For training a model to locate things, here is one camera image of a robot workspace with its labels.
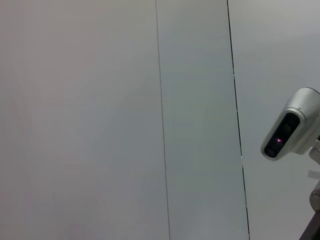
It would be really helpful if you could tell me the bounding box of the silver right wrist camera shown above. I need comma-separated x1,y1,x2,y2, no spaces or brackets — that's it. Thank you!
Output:
259,86,320,161

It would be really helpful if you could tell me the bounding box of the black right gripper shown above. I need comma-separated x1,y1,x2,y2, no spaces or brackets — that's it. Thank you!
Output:
298,211,320,240

